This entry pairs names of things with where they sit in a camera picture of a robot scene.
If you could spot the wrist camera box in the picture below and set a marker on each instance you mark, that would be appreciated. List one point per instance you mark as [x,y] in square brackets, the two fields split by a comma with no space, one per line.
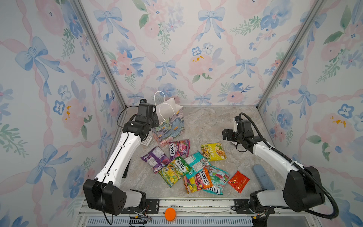
[146,109]
[241,125]

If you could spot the orange Fox's candy bag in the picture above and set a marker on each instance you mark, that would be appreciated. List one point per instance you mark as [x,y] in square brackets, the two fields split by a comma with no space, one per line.
[201,181]

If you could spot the blue oblong case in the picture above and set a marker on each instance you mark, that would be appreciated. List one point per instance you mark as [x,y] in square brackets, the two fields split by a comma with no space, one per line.
[263,178]

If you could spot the orange round cap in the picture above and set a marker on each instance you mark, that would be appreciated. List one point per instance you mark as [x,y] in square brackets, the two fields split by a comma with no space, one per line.
[170,214]

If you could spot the teal snack packet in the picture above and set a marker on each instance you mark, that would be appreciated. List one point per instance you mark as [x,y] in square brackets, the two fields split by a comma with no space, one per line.
[197,162]

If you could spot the red sauce packet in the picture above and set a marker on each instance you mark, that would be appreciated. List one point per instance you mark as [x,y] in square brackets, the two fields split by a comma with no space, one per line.
[238,181]

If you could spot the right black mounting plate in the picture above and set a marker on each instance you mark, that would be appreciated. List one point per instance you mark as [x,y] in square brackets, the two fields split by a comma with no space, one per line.
[241,205]

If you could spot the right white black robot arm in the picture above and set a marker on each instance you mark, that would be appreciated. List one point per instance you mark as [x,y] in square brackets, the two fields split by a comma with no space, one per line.
[299,194]

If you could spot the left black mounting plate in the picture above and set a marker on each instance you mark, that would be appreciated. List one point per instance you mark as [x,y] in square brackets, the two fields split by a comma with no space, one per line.
[149,206]

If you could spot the black mounting plate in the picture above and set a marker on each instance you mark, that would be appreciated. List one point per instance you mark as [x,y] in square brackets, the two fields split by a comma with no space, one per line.
[149,206]
[241,205]

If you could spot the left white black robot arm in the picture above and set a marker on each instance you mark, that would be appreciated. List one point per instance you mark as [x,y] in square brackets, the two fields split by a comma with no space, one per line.
[104,193]

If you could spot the yellow chips bag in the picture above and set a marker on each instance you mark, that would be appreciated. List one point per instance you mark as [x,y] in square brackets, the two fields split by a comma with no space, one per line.
[213,151]

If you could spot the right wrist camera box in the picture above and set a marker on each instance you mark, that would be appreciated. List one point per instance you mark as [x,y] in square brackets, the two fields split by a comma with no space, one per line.
[241,125]

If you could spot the magenta Fox's candy bag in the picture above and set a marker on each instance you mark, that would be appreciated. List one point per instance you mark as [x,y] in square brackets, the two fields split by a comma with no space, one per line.
[179,148]

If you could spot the green Fox's candy bag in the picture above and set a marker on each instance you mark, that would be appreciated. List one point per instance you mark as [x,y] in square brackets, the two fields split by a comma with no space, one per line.
[174,171]

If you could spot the white calculator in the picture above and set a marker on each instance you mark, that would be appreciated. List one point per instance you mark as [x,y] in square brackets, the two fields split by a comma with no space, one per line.
[147,141]

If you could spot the purple snack packet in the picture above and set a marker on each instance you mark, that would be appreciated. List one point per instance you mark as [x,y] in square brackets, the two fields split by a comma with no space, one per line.
[157,159]

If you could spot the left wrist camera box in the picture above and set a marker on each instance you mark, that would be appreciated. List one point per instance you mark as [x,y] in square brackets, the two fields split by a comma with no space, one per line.
[146,109]

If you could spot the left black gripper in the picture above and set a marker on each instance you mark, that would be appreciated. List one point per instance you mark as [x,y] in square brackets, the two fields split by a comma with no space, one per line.
[155,118]

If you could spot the mint Fox's candy bag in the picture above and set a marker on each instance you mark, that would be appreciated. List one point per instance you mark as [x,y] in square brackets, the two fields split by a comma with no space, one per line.
[219,179]

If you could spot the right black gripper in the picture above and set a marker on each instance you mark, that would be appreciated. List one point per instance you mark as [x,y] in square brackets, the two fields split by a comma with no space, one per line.
[229,132]

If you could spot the floral paper gift bag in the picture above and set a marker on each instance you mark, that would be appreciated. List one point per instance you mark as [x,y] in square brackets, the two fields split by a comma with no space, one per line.
[171,119]

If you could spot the aluminium frame rail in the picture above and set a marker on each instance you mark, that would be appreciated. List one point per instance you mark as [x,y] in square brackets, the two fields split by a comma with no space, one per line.
[212,212]

